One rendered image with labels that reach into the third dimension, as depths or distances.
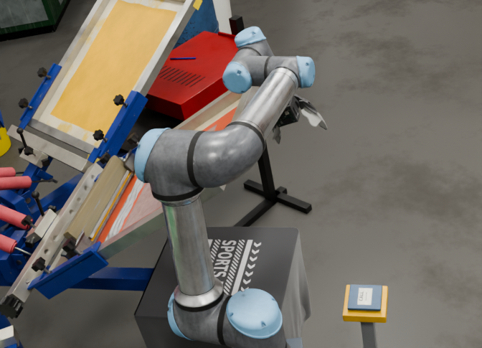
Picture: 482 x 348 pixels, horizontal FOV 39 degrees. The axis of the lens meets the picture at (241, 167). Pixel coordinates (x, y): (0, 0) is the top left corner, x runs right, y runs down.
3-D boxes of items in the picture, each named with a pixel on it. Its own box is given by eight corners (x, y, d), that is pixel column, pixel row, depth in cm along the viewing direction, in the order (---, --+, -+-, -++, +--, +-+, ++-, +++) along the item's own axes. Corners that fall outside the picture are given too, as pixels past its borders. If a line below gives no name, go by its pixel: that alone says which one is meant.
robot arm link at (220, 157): (239, 154, 128) (313, 43, 165) (188, 151, 133) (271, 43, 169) (249, 204, 135) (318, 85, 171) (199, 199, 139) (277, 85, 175)
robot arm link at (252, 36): (227, 44, 175) (238, 29, 181) (246, 80, 181) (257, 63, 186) (252, 36, 171) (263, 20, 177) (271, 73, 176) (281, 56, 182)
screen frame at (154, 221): (266, 77, 220) (258, 69, 218) (224, 191, 174) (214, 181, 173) (112, 181, 262) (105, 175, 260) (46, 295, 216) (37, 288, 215)
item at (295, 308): (313, 308, 270) (299, 226, 246) (296, 407, 235) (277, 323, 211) (305, 308, 271) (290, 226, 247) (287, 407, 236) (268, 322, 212)
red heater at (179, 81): (208, 48, 370) (204, 27, 363) (272, 64, 341) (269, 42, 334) (123, 102, 337) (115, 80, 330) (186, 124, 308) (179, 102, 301)
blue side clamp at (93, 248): (114, 253, 204) (97, 238, 201) (107, 265, 200) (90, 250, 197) (55, 288, 220) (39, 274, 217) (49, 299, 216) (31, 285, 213)
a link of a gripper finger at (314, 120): (324, 138, 187) (295, 123, 186) (326, 126, 192) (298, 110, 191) (330, 130, 185) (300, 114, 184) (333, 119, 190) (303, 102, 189)
